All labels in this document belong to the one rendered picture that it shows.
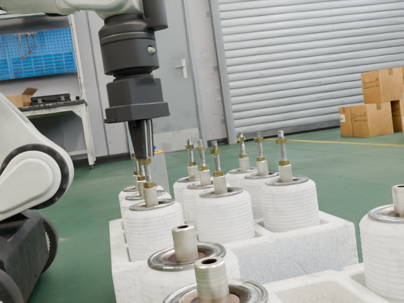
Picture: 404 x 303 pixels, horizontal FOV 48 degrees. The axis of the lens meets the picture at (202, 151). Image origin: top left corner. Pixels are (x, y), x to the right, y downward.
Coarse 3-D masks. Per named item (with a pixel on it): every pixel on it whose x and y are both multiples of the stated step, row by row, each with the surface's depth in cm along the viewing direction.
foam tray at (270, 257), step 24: (120, 240) 84; (264, 240) 71; (288, 240) 72; (312, 240) 72; (336, 240) 73; (120, 264) 69; (240, 264) 70; (264, 264) 71; (288, 264) 72; (312, 264) 73; (336, 264) 74; (120, 288) 66
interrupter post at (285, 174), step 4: (280, 168) 79; (284, 168) 78; (288, 168) 78; (280, 172) 79; (284, 172) 78; (288, 172) 78; (280, 176) 79; (284, 176) 78; (288, 176) 78; (280, 180) 79; (284, 180) 78; (288, 180) 78; (292, 180) 79
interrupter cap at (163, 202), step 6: (162, 198) 78; (168, 198) 77; (132, 204) 76; (138, 204) 76; (144, 204) 76; (162, 204) 73; (168, 204) 72; (132, 210) 72; (138, 210) 71; (144, 210) 71
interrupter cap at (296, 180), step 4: (292, 176) 82; (296, 176) 82; (300, 176) 81; (304, 176) 80; (268, 180) 81; (272, 180) 81; (276, 180) 81; (296, 180) 79; (300, 180) 77; (304, 180) 77; (268, 184) 78; (272, 184) 77; (276, 184) 76; (280, 184) 76; (284, 184) 76; (288, 184) 76; (292, 184) 76; (296, 184) 76
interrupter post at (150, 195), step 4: (144, 188) 74; (148, 188) 74; (152, 188) 74; (144, 192) 74; (148, 192) 73; (152, 192) 74; (156, 192) 74; (144, 196) 74; (148, 196) 73; (152, 196) 74; (156, 196) 74; (144, 200) 74; (148, 200) 74; (152, 200) 74; (156, 200) 74; (148, 204) 74; (152, 204) 74; (156, 204) 74
